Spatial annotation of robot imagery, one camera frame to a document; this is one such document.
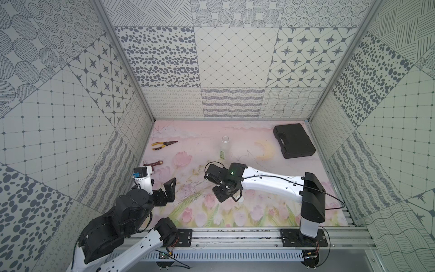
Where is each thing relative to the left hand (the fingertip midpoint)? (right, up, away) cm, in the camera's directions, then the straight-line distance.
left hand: (163, 178), depth 61 cm
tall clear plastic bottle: (+23, +8, +33) cm, 40 cm away
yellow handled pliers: (-16, +10, +47) cm, 50 cm away
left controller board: (-3, -38, +11) cm, 40 cm away
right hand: (+22, -12, +16) cm, 30 cm away
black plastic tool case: (+66, +12, +43) cm, 80 cm away
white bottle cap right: (+29, -9, +3) cm, 30 cm away
